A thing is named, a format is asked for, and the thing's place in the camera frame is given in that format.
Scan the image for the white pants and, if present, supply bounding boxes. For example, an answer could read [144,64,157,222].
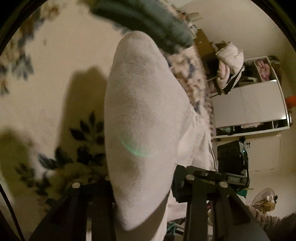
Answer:
[104,32,215,240]

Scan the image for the black box device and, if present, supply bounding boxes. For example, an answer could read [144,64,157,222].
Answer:
[217,137,250,192]

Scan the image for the small white fan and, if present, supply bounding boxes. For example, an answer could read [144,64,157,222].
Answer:
[251,188,278,214]

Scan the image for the white storage cabinet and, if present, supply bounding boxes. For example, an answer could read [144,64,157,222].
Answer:
[212,56,291,172]

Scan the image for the pile of white bedding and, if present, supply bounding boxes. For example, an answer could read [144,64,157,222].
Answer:
[216,41,245,94]

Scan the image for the floral checkered fleece blanket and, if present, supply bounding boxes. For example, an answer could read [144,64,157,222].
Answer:
[0,0,215,209]

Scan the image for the folded dark green jeans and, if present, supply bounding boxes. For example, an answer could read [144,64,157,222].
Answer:
[90,1,194,54]

